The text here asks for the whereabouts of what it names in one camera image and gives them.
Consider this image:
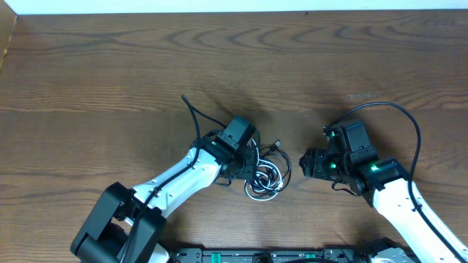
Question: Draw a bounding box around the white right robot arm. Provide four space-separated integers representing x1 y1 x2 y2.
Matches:
299 120 467 262

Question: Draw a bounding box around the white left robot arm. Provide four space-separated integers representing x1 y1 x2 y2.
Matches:
70 117 258 262

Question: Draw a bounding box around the white cable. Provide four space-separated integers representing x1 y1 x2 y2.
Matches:
244 145 284 202

